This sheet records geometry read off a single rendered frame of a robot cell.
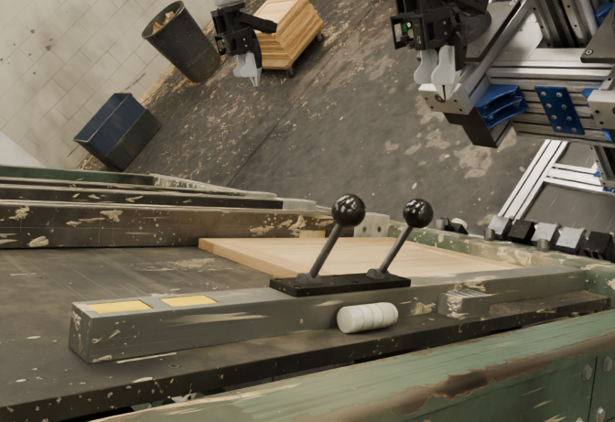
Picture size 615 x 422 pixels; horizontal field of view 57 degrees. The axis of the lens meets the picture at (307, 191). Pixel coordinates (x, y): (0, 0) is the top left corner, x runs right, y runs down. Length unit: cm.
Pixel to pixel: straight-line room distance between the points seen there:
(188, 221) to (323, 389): 78
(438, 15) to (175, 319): 59
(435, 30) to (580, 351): 51
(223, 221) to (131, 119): 437
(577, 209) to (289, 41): 283
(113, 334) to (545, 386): 37
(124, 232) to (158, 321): 53
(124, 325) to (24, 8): 586
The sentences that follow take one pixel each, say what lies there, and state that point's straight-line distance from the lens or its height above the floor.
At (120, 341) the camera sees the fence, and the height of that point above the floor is 164.
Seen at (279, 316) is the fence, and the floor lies 150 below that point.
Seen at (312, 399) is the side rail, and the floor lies 164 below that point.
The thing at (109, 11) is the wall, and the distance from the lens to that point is 652.
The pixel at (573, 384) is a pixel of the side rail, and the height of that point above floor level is 137.
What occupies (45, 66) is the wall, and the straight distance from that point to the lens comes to 633.
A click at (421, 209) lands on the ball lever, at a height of 144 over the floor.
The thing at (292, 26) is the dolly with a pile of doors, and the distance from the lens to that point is 450.
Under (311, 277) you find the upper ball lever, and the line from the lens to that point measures 66.
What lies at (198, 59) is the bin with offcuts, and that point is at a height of 20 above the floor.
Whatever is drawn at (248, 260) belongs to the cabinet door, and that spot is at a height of 135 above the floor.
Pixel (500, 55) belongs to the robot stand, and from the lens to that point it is 173.
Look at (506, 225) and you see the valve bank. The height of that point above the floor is 76.
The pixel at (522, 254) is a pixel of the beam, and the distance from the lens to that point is 129.
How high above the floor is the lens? 191
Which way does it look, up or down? 34 degrees down
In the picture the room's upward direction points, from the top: 42 degrees counter-clockwise
